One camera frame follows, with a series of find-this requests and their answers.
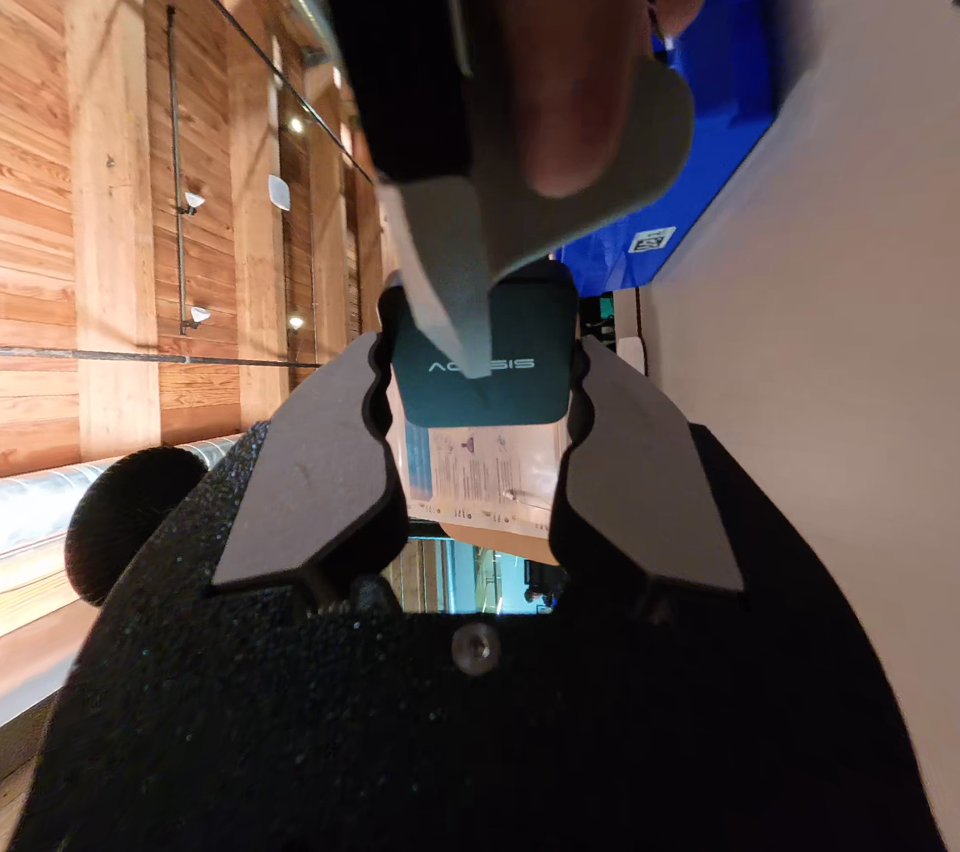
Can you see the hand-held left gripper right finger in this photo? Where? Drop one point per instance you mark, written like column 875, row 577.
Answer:
column 645, row 484

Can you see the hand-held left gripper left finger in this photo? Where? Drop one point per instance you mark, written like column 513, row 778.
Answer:
column 315, row 469

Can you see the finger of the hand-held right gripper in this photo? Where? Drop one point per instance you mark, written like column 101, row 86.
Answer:
column 442, row 267

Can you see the blue plastic bin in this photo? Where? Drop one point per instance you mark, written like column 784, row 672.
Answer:
column 720, row 154

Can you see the grey desk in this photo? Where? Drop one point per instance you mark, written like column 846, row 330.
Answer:
column 862, row 342

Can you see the person's right hand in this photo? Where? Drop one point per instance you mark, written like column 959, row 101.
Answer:
column 577, row 42

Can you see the printed instruction sheet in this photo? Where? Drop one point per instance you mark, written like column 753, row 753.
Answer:
column 487, row 477

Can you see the wooden document stand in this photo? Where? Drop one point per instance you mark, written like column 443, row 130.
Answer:
column 495, row 544

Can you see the white ceiling access point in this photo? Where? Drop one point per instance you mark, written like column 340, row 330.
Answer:
column 279, row 192

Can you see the ceiling track spotlight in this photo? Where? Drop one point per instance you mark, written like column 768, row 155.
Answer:
column 193, row 201
column 199, row 316

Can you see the silver ventilation duct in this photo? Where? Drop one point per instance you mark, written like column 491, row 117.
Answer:
column 45, row 499

